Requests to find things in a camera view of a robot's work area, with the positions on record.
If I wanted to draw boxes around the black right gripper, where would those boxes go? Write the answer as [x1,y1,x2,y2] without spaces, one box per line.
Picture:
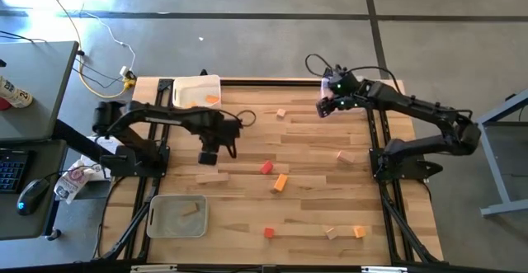
[315,64,369,120]

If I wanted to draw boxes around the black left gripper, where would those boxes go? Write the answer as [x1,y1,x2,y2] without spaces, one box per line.
[196,114,243,167]

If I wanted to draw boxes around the long natural wooden block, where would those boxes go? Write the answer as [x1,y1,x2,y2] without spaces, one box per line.
[196,172,229,185]

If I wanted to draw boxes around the clear plastic bin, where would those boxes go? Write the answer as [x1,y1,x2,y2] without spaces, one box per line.
[320,76,372,114]

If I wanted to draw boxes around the white plastic bin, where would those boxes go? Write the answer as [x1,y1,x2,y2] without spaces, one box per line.
[172,73,223,110]

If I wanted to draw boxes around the grey translucent plastic bin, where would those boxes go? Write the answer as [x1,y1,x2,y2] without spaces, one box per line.
[146,194,210,239]

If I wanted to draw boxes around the black front bar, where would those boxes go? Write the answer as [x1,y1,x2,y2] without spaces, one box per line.
[0,260,528,273]

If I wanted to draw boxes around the white printed bag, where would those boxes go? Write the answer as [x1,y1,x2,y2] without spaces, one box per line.
[53,159,112,206]

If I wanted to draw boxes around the black computer mouse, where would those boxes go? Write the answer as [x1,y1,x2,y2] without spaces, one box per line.
[16,177,51,217]

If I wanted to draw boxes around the grey desk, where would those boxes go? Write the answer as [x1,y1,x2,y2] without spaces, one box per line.
[0,40,80,143]

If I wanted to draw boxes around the black keyboard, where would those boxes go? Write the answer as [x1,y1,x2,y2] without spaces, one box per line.
[0,148,30,195]

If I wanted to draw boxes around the white printed bottle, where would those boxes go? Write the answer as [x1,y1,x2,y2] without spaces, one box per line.
[0,74,34,109]

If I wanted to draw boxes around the dark desk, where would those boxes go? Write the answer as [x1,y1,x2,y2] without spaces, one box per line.
[0,139,69,241]

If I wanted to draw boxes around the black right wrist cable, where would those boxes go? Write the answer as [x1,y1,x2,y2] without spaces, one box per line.
[304,53,401,92]

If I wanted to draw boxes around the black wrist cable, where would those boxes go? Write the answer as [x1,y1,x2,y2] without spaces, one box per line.
[304,53,401,92]
[222,108,257,129]

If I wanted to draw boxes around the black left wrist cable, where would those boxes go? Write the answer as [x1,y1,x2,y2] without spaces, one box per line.
[222,108,257,129]

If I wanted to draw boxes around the black aluminium back rail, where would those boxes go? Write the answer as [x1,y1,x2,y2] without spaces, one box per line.
[220,78,325,87]

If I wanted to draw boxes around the black aluminium frame rails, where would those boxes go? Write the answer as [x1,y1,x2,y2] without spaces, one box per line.
[92,78,174,261]
[366,79,441,264]

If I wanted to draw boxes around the yellow cable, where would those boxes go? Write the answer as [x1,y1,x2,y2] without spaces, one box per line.
[78,60,137,100]

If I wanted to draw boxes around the white cable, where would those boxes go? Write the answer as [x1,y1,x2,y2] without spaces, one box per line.
[80,11,137,76]

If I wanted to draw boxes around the silver bracket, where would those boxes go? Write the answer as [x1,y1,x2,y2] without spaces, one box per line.
[130,264,178,273]
[361,266,408,273]

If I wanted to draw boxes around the black floor cable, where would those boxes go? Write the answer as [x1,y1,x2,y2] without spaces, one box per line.
[73,64,125,90]

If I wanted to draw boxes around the grey-blue metal table frame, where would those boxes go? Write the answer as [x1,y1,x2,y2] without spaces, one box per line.
[455,91,528,219]

